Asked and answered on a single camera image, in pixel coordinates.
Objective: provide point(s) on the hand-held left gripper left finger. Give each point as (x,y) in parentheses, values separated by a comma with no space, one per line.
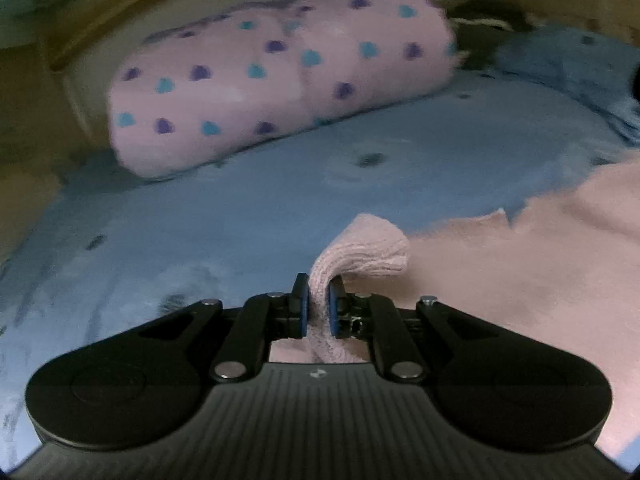
(301,305)

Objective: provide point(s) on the pink knitted cardigan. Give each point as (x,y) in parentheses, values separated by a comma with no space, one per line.
(500,285)

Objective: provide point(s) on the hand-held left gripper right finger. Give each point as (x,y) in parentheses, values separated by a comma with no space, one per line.
(336,307)

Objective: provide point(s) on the blue bed sheet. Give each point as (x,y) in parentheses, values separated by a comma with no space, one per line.
(225,220)

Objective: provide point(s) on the dark grey cloth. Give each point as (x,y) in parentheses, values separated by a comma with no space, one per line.
(482,27)

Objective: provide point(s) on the pink heart-print blanket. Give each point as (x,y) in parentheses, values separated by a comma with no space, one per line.
(280,75)

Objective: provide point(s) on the blue crumpled blanket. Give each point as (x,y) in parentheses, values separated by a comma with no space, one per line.
(570,60)

